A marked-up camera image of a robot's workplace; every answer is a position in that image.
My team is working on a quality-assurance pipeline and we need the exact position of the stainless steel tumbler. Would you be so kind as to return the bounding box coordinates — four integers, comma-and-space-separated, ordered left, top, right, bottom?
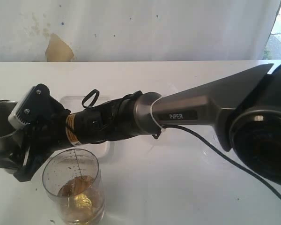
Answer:
0, 100, 22, 154

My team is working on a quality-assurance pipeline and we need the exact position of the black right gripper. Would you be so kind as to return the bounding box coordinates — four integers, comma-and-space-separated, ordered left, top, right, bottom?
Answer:
0, 97, 70, 182

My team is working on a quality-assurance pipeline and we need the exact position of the white rectangular tray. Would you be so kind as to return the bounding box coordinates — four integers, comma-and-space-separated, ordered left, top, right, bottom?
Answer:
60, 96, 111, 159

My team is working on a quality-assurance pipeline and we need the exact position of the translucent plastic container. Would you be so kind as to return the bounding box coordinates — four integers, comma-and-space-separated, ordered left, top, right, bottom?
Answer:
140, 81, 201, 149

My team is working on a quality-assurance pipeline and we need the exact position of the clear graduated shaker cup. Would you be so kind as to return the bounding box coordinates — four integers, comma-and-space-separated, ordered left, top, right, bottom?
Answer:
42, 148, 105, 225

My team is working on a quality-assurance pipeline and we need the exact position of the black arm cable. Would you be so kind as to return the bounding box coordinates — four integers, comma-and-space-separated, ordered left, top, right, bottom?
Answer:
81, 89, 281, 211

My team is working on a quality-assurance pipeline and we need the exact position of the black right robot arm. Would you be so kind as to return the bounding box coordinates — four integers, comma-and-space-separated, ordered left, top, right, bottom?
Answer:
0, 64, 281, 185

